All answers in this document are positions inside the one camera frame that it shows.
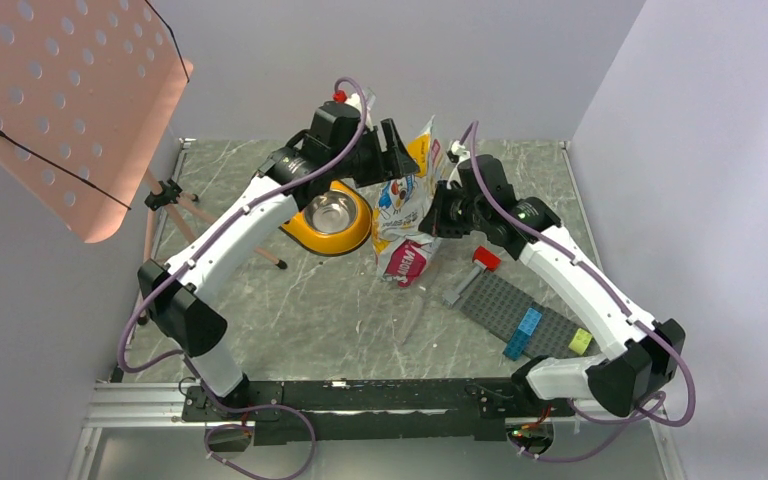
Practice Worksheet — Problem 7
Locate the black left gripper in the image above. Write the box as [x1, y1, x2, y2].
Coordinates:
[331, 119, 420, 189]

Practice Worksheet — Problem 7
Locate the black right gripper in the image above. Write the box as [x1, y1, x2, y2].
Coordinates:
[418, 181, 488, 239]

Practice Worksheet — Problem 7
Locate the cat food bag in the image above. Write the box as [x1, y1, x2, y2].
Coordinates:
[371, 120, 450, 287]

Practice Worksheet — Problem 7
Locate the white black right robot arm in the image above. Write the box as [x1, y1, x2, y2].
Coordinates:
[419, 155, 696, 426]

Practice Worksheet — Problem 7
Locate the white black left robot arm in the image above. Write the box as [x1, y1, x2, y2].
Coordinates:
[137, 101, 419, 420]

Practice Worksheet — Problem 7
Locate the yellow double pet bowl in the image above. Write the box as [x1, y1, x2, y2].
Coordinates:
[280, 181, 372, 257]

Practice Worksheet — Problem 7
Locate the grey lego baseplate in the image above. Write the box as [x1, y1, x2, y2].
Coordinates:
[457, 272, 599, 361]

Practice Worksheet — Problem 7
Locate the blue lego brick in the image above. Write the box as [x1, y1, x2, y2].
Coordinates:
[503, 308, 542, 360]

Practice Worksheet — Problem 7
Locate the yellow-green lego brick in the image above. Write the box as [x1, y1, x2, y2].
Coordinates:
[568, 328, 593, 356]

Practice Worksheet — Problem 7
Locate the pink perforated music stand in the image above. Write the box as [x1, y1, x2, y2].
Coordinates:
[0, 0, 289, 326]

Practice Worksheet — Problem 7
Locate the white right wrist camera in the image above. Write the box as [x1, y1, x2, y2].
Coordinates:
[447, 140, 471, 165]

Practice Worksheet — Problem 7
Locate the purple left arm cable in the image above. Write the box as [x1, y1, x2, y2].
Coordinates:
[116, 77, 369, 480]

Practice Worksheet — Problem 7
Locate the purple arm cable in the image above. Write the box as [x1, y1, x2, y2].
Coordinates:
[116, 77, 369, 480]
[453, 120, 698, 464]

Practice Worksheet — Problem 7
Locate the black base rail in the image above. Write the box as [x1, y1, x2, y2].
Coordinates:
[181, 377, 573, 446]

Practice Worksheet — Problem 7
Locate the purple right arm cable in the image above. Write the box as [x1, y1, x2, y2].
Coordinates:
[453, 120, 698, 464]

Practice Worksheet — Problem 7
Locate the aluminium frame rail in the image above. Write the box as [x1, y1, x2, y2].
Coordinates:
[68, 383, 685, 479]

